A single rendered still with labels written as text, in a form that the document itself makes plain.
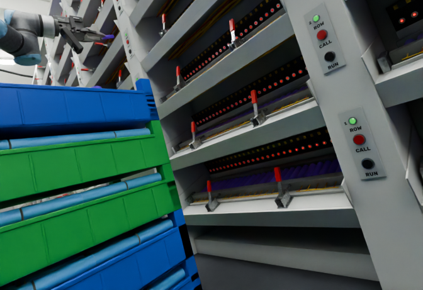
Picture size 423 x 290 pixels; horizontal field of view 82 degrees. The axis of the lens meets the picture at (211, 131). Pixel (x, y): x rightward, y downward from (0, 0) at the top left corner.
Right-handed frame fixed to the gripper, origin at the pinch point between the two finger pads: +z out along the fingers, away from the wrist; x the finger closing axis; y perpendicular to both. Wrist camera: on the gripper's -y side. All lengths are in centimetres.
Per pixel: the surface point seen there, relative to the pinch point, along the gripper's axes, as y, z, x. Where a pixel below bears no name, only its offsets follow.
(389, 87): -69, 3, -100
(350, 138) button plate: -75, 2, -93
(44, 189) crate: -70, -41, -75
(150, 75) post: -32.7, 3.9, -28.4
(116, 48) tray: -10.8, 1.5, -9.9
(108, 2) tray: 10.1, 1.1, -13.1
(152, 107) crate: -60, -24, -72
